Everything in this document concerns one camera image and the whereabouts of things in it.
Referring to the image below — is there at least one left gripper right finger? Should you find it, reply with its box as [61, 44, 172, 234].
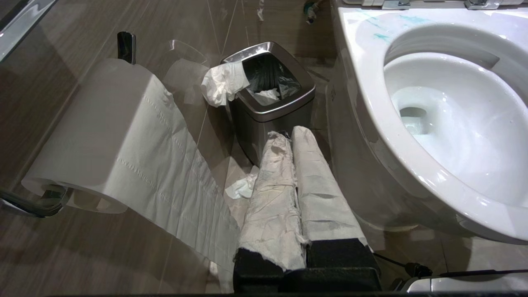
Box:
[291, 125, 381, 291]

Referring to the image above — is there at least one white toilet bowl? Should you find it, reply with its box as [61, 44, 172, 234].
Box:
[326, 0, 528, 245]

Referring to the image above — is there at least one white toilet paper roll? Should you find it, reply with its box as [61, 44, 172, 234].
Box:
[21, 58, 241, 293]

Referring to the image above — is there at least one water supply valve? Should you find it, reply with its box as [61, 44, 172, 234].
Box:
[304, 0, 319, 24]

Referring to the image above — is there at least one black cable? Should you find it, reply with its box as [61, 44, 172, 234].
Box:
[373, 252, 528, 278]

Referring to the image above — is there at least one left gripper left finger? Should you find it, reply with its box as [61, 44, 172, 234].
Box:
[233, 131, 310, 291]

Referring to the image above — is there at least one small crumpled white tissue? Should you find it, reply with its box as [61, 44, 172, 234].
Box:
[224, 174, 258, 200]

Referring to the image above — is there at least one silver trash bin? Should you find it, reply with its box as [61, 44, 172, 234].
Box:
[221, 41, 316, 166]

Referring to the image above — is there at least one black bin liner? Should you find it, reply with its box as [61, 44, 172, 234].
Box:
[243, 54, 302, 99]

